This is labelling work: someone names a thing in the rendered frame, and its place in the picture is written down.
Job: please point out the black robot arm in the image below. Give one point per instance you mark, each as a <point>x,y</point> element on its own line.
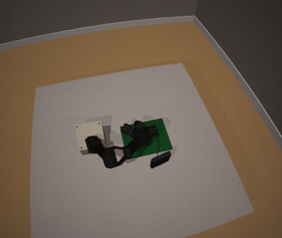
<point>108,155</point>

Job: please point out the green circuit board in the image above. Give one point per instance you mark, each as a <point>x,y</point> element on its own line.
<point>154,145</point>

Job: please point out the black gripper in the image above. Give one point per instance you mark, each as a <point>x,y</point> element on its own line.
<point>128,129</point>

